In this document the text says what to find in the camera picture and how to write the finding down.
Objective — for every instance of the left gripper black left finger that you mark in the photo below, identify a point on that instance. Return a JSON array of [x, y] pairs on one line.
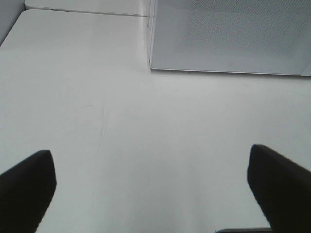
[[26, 191]]

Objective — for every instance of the adjacent white table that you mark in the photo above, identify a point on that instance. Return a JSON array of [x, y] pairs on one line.
[[137, 8]]

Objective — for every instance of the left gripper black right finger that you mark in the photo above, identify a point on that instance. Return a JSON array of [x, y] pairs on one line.
[[282, 189]]

